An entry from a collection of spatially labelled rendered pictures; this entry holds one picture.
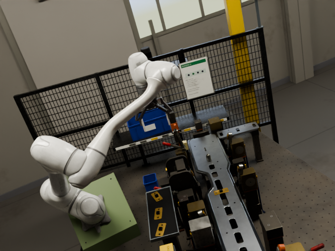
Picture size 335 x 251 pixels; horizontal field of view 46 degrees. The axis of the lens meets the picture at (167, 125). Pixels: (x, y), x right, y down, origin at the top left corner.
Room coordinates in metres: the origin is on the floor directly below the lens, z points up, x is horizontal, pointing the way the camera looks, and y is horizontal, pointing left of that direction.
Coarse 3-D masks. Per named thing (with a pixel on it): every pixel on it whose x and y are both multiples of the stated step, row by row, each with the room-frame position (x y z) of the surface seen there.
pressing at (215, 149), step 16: (192, 144) 2.39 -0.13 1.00; (208, 144) 2.33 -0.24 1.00; (192, 160) 2.19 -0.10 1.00; (224, 160) 2.09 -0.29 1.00; (208, 176) 1.97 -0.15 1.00; (224, 176) 1.93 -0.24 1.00; (208, 192) 1.82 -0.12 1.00; (224, 208) 1.66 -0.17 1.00; (240, 208) 1.62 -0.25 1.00; (224, 224) 1.54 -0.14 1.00; (240, 224) 1.51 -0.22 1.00; (224, 240) 1.43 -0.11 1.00; (256, 240) 1.38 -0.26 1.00
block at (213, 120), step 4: (208, 120) 2.56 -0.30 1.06; (212, 120) 2.54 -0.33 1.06; (216, 120) 2.52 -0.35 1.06; (212, 124) 2.50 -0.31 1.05; (216, 124) 2.50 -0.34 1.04; (220, 124) 2.50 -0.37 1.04; (212, 128) 2.50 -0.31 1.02; (216, 128) 2.50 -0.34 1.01; (220, 128) 2.50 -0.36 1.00; (212, 132) 2.50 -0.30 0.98; (216, 132) 2.50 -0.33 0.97; (220, 140) 2.50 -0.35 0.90; (224, 144) 2.50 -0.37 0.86; (224, 148) 2.50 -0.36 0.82
